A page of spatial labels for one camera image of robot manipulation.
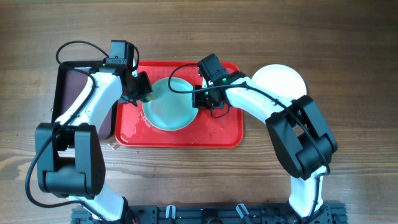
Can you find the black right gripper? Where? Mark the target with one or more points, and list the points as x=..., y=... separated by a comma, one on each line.
x=199, y=102

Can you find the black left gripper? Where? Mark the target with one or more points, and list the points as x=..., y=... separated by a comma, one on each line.
x=147, y=88

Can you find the green yellow sponge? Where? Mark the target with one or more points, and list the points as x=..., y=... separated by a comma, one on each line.
x=147, y=98

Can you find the light blue plate top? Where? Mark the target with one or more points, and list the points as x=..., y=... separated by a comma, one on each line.
x=169, y=111

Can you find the white plate with red stains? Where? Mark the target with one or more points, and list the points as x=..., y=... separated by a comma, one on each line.
x=281, y=80

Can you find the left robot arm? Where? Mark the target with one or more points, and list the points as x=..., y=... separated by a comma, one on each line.
x=69, y=160

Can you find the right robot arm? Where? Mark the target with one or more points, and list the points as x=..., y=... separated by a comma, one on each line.
x=302, y=140

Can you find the black water tray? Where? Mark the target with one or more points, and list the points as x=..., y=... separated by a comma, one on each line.
x=68, y=86

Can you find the black mounting rail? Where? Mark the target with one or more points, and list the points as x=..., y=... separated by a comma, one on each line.
x=329, y=213

